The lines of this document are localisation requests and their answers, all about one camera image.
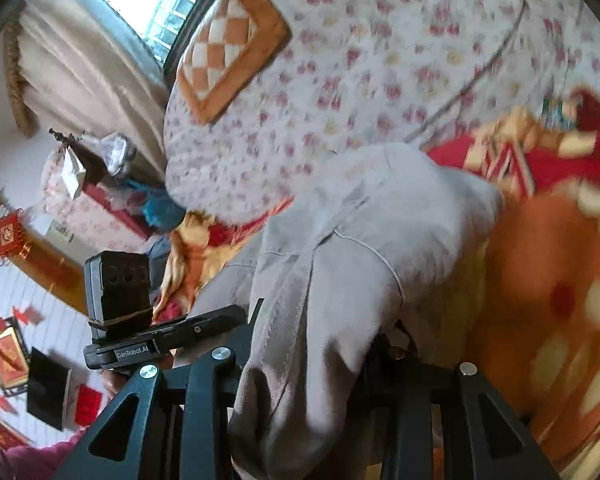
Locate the clear plastic bag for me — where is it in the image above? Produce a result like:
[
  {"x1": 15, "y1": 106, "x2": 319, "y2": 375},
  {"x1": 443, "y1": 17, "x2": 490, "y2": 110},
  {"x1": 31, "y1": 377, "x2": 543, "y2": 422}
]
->
[{"x1": 99, "y1": 131, "x2": 137, "y2": 177}]

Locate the floral cloth covered furniture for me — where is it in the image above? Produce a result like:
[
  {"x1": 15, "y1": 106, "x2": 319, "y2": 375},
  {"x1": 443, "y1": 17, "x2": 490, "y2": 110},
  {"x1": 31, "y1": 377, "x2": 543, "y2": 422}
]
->
[{"x1": 41, "y1": 150, "x2": 153, "y2": 243}]

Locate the floral bed sheet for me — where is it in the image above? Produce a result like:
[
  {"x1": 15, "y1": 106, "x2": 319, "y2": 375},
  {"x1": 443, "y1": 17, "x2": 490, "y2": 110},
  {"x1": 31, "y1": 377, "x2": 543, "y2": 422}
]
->
[{"x1": 162, "y1": 0, "x2": 600, "y2": 221}]

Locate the person's left forearm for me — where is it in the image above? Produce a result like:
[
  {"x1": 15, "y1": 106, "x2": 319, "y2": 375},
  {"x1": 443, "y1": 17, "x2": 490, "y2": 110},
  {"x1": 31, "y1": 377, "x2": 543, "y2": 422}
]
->
[{"x1": 0, "y1": 426, "x2": 90, "y2": 480}]

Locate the red framed wall picture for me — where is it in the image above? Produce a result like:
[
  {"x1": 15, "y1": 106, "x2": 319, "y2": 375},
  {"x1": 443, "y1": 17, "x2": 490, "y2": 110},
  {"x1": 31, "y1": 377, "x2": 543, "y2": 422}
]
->
[{"x1": 0, "y1": 317, "x2": 32, "y2": 397}]

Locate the beige curtain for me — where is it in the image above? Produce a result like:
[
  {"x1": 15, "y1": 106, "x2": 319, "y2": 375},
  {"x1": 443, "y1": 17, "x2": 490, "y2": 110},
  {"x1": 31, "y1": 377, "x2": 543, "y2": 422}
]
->
[{"x1": 17, "y1": 0, "x2": 173, "y2": 181}]

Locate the orange checkered pillow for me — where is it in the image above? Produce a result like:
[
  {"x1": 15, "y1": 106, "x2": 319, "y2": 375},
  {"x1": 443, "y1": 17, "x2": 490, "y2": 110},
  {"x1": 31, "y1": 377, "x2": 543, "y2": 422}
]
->
[{"x1": 176, "y1": 0, "x2": 292, "y2": 125}]

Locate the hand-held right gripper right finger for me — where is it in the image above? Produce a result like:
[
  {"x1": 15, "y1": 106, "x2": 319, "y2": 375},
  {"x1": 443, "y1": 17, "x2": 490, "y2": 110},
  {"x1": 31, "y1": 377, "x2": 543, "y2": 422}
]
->
[{"x1": 362, "y1": 334, "x2": 562, "y2": 480}]

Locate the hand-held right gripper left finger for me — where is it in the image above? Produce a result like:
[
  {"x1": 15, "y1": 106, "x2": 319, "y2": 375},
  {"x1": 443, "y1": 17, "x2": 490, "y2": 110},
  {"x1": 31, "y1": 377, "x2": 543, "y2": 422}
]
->
[{"x1": 54, "y1": 347, "x2": 253, "y2": 480}]

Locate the beige jacket with striped cuffs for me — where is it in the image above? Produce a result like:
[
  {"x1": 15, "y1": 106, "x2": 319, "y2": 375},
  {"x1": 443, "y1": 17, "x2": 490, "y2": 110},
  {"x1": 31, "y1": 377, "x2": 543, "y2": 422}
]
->
[{"x1": 174, "y1": 142, "x2": 506, "y2": 480}]

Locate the red knot wall decoration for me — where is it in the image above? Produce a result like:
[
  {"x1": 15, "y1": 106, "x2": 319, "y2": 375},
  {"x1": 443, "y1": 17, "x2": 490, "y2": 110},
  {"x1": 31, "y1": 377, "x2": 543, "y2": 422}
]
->
[{"x1": 0, "y1": 211, "x2": 32, "y2": 267}]

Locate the blue cloth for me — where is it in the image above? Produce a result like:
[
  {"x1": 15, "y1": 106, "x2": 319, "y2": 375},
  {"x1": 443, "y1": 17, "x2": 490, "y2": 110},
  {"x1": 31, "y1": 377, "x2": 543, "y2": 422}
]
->
[{"x1": 141, "y1": 187, "x2": 187, "y2": 233}]

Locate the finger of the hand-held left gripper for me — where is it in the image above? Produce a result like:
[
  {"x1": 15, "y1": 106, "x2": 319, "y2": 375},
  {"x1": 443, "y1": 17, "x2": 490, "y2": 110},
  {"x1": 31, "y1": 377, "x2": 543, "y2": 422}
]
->
[{"x1": 152, "y1": 304, "x2": 249, "y2": 343}]

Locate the red and orange printed blanket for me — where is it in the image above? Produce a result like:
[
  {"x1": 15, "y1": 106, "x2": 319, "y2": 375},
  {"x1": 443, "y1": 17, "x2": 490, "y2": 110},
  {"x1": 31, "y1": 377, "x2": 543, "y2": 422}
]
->
[{"x1": 152, "y1": 87, "x2": 600, "y2": 480}]

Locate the braided curtain tie rope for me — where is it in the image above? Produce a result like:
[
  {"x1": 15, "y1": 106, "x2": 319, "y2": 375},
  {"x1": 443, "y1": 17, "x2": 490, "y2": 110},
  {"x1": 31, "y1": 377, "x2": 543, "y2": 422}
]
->
[{"x1": 4, "y1": 10, "x2": 38, "y2": 137}]

